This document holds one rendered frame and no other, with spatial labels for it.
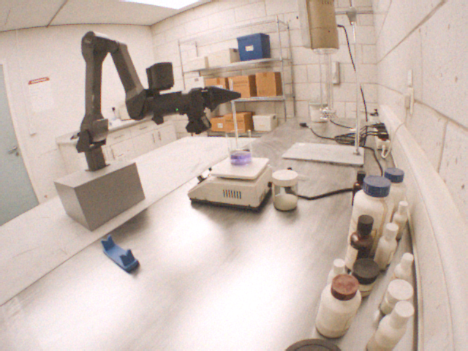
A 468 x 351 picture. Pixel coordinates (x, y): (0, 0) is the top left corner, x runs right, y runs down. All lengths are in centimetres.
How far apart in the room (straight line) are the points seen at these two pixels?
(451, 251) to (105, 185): 69
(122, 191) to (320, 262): 52
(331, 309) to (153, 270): 31
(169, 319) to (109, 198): 39
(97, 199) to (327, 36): 84
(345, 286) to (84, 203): 56
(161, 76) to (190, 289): 45
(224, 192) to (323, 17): 65
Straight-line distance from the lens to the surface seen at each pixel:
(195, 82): 330
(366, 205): 39
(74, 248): 61
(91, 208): 63
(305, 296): 37
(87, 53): 70
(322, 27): 85
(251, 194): 53
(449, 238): 36
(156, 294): 40
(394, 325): 28
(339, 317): 29
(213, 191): 57
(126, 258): 46
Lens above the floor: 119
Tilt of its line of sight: 23 degrees down
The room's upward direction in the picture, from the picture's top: 7 degrees counter-clockwise
